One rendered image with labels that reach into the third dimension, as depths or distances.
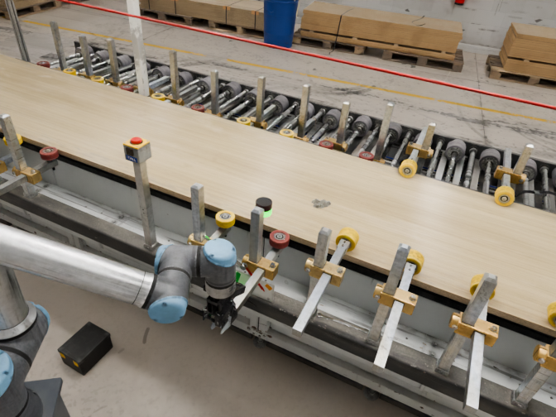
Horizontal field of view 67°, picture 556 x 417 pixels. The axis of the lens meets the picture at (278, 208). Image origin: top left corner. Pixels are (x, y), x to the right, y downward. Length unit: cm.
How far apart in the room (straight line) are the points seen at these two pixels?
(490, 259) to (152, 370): 168
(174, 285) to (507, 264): 129
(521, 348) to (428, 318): 33
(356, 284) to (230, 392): 90
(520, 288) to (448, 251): 27
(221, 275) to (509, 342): 111
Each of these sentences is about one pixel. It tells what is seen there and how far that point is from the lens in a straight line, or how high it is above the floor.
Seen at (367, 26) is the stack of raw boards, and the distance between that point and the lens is 711.
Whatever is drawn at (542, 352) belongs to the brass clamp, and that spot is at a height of 97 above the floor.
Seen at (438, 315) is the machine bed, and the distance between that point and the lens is 178.
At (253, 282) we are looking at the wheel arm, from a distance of 154.
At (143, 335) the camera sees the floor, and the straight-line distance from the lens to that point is 252.
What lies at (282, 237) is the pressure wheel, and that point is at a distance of 166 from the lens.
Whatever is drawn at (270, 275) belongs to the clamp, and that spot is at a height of 85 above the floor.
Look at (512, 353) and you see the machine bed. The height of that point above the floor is 69.
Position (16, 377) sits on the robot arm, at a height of 81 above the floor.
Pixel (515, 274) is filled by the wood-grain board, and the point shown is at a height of 90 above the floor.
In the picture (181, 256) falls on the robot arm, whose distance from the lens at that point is 118.
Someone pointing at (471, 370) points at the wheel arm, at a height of 96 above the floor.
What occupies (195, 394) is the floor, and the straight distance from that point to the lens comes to 229.
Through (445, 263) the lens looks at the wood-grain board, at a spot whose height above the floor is 90.
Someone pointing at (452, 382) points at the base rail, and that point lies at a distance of 166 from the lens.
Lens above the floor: 199
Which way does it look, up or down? 37 degrees down
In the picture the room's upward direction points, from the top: 5 degrees clockwise
